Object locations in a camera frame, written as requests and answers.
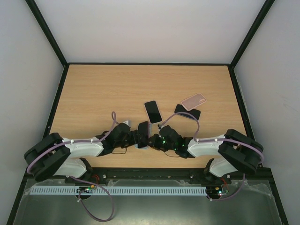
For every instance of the white slotted cable duct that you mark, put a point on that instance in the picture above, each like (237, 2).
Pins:
(119, 191)

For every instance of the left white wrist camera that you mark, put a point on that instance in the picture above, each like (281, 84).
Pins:
(127, 122)

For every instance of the pink translucent phone case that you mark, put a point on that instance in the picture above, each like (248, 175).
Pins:
(193, 101)

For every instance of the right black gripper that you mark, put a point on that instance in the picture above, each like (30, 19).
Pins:
(154, 141)

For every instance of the black metal enclosure frame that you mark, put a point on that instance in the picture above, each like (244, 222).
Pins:
(244, 114)

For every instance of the light blue phone case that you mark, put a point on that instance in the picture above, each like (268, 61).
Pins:
(149, 132)

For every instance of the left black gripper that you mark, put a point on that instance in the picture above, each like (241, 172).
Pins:
(135, 137)

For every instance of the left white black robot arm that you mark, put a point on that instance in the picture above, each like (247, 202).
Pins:
(58, 156)

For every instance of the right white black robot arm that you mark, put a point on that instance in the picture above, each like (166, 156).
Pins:
(237, 152)

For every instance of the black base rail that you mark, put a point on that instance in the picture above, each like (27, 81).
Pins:
(192, 175)

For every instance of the blue phone black screen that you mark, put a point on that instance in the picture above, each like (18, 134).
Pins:
(192, 114)

